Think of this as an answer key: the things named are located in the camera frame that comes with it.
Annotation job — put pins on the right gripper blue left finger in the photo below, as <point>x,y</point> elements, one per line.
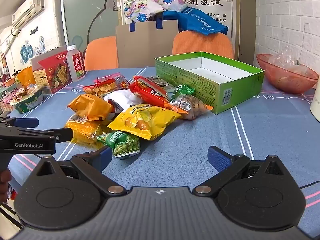
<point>90,166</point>

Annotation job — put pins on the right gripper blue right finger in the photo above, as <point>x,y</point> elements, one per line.
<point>229,168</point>

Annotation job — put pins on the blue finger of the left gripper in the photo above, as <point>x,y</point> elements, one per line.
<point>19,122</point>
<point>60,134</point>

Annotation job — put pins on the clear orange-top snack packet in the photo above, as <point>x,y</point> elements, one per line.
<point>189,107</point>

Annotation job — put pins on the yellow chip bag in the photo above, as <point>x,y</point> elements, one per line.
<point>144,120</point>

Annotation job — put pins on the small green candy packet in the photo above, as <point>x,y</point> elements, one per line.
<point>183,89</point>

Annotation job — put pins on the red snack bag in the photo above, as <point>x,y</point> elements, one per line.
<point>149,92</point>

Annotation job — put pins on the green bowl of snacks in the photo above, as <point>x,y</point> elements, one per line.
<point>28,98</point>

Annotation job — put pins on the person's left hand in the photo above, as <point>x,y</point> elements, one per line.
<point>5,178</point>

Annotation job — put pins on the yellow corn snack bag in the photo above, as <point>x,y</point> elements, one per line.
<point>85,132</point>

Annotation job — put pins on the green pea snack bag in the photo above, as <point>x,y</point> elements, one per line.
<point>124,145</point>

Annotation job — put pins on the orange snack bag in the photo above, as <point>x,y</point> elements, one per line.
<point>90,107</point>

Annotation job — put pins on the red cracker box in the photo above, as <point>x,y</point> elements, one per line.
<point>51,70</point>

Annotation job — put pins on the pink-top clear snack packet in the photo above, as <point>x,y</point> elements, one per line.
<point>107,84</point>

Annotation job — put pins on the white snack packet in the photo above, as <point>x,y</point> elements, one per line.
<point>123,99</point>

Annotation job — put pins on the green cardboard box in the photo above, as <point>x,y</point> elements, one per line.
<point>218,81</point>

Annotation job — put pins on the white red drink bottle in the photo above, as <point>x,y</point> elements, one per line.
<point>74,61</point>

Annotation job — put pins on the left orange chair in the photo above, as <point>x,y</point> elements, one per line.
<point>102,54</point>

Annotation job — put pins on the orange chair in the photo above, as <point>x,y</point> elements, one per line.
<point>191,41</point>
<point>102,54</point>

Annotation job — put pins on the brown yellow nut packet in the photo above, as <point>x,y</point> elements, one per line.
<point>169,88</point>

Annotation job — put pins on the pink glass bowl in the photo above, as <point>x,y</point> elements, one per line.
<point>295,80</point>

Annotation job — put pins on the white air conditioner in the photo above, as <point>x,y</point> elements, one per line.
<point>27,11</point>

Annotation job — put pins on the brown paper bag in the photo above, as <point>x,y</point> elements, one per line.
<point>140,43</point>

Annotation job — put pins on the right orange chair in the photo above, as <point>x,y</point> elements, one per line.
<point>191,41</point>

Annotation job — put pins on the blue fabric bag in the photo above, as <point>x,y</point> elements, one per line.
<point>193,19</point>

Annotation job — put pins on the floral cloth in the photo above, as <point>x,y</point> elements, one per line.
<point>143,10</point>

